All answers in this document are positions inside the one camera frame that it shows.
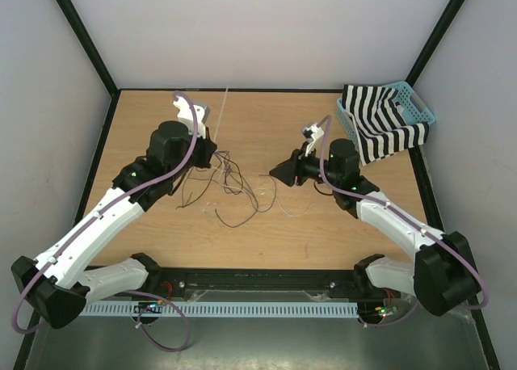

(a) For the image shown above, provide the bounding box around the black cage frame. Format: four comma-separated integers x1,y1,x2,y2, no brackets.
0,0,517,370

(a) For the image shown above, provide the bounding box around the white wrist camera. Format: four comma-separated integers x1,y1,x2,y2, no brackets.
301,123,324,157
172,95,210,139

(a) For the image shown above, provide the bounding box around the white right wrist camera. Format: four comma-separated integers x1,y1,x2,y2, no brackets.
301,123,324,157

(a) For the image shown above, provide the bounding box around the black white striped cloth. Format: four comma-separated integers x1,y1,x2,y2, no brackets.
341,85,431,166

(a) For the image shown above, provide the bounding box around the grey wire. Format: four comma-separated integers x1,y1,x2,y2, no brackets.
217,151,280,213

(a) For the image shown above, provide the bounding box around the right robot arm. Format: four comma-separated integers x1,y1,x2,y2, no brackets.
269,139,481,316

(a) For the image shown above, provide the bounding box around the light blue slotted cable duct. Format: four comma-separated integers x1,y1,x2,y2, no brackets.
81,301,358,318

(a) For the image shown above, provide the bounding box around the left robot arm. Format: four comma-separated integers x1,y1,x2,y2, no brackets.
11,120,216,329

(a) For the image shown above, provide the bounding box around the white wire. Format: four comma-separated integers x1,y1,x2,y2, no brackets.
189,159,320,218

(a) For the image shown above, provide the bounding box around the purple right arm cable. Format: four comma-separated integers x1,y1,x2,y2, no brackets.
314,117,488,329

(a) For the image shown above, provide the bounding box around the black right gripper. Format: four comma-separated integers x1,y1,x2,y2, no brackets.
268,141,340,188

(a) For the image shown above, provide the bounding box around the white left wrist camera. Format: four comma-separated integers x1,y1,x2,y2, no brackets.
172,95,210,139

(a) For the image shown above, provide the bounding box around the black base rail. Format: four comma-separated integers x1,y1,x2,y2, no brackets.
112,267,403,301

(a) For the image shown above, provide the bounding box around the light blue perforated basket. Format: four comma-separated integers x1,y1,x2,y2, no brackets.
335,81,436,149

